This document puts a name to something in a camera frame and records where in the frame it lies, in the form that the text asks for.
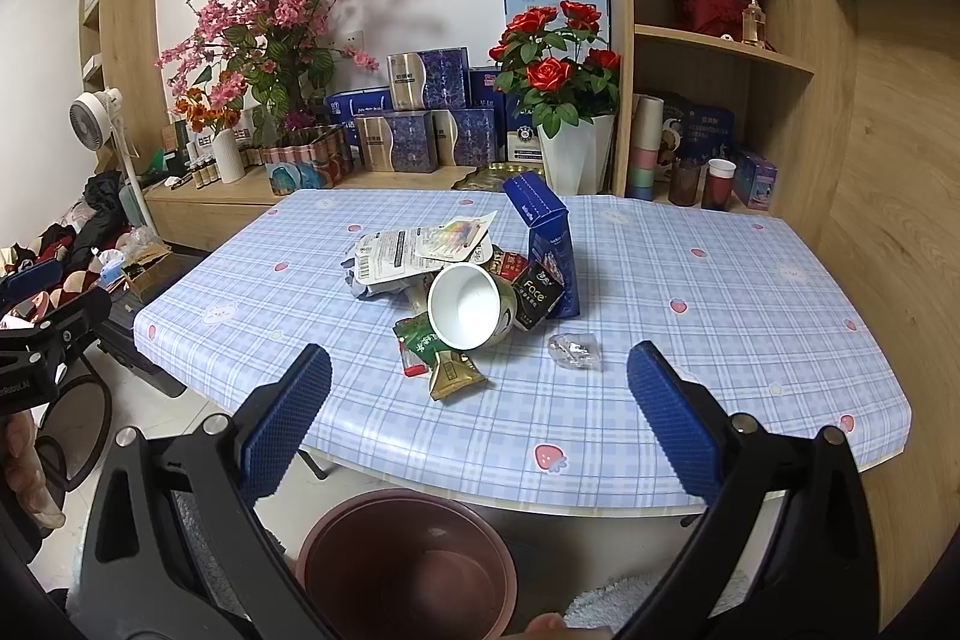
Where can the stack of pastel cups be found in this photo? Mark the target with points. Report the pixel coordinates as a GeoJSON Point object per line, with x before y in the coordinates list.
{"type": "Point", "coordinates": [646, 133]}

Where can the blue gold gift box left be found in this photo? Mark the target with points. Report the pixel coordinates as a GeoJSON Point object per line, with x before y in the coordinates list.
{"type": "Point", "coordinates": [398, 142]}

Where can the white printed plastic bag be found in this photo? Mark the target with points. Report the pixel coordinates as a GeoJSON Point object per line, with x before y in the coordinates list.
{"type": "Point", "coordinates": [388, 260]}

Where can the wooden shelf unit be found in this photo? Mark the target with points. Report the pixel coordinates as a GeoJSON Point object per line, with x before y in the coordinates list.
{"type": "Point", "coordinates": [789, 84]}

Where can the person's left hand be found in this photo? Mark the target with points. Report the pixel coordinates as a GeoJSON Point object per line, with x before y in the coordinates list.
{"type": "Point", "coordinates": [24, 473]}

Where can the clear plastic wrapper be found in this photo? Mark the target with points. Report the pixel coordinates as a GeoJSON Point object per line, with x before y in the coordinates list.
{"type": "Point", "coordinates": [575, 351]}

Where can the maroon plastic trash bin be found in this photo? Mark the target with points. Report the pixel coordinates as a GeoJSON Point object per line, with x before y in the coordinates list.
{"type": "Point", "coordinates": [400, 564]}

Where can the green snack wrapper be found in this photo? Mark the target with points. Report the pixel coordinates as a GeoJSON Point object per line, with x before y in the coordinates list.
{"type": "Point", "coordinates": [418, 336]}

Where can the striped storage basket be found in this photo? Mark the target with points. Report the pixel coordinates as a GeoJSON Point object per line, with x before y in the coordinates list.
{"type": "Point", "coordinates": [317, 165]}

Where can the red white paper cup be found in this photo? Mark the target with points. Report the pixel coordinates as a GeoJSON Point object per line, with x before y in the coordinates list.
{"type": "Point", "coordinates": [720, 178]}

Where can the orange flowers white vase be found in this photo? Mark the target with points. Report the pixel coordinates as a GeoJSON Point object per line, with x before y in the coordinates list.
{"type": "Point", "coordinates": [217, 133]}

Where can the blue plaid tablecloth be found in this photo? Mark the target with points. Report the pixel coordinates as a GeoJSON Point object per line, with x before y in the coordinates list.
{"type": "Point", "coordinates": [735, 302]}

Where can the blue gold gift box right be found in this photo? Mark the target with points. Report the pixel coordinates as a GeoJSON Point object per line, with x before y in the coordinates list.
{"type": "Point", "coordinates": [466, 136]}

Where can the small blue box on shelf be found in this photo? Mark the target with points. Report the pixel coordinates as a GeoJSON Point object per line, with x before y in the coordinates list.
{"type": "Point", "coordinates": [755, 180]}

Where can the white desk fan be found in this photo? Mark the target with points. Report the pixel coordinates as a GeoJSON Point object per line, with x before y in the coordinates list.
{"type": "Point", "coordinates": [95, 118]}

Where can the red rose bouquet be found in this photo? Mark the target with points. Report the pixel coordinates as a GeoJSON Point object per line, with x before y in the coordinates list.
{"type": "Point", "coordinates": [557, 67]}

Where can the blue cardboard box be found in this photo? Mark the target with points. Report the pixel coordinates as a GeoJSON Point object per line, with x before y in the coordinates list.
{"type": "Point", "coordinates": [550, 244]}

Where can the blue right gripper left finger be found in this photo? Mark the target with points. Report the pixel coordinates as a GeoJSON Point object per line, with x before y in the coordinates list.
{"type": "Point", "coordinates": [275, 418]}

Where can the white blue milk carton box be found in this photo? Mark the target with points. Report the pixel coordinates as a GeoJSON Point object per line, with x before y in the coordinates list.
{"type": "Point", "coordinates": [521, 136]}

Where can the gold snack packet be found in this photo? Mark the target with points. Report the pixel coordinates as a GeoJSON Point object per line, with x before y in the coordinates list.
{"type": "Point", "coordinates": [452, 373]}

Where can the gold chocolate tray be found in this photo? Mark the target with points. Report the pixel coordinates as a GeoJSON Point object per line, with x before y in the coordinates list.
{"type": "Point", "coordinates": [492, 176]}

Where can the dark brown cup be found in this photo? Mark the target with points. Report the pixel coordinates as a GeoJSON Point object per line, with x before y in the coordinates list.
{"type": "Point", "coordinates": [684, 182]}

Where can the white rose vase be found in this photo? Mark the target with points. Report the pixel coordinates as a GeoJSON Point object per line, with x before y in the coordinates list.
{"type": "Point", "coordinates": [576, 157]}

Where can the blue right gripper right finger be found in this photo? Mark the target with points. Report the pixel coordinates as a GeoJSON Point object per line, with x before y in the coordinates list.
{"type": "Point", "coordinates": [670, 405]}

